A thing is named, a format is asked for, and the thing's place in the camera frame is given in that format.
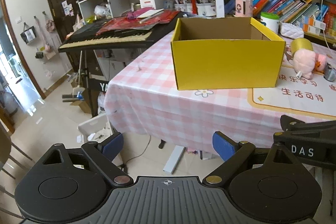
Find pink checkered tablecloth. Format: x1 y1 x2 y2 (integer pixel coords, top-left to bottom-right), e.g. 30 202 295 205
103 29 336 159

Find pink humidifier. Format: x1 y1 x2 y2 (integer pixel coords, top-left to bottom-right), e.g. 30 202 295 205
235 0 253 18

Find white quilted purse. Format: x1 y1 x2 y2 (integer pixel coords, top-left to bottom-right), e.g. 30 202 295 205
280 22 304 39

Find white printed desk mat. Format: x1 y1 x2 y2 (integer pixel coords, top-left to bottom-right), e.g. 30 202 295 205
248 66 335 120

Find small pink plush toy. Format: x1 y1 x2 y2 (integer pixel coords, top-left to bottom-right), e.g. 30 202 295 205
314 53 327 73

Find white jar green lid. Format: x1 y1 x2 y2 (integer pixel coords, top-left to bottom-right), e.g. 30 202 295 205
260 12 280 34

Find yellow cardboard box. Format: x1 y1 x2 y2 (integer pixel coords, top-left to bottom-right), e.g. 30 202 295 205
171 17 286 90

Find grey purple toy truck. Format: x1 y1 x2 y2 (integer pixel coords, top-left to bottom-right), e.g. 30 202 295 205
323 63 336 82

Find black keyboard piano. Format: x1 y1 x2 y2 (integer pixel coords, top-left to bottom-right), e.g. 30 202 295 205
58 13 183 52

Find white charging cable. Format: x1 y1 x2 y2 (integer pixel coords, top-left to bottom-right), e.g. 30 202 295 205
319 0 336 51

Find yellow tape roll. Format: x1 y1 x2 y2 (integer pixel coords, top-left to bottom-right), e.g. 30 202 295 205
290 38 313 55

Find large pink plush pig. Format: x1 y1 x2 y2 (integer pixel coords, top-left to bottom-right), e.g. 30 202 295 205
293 49 318 80

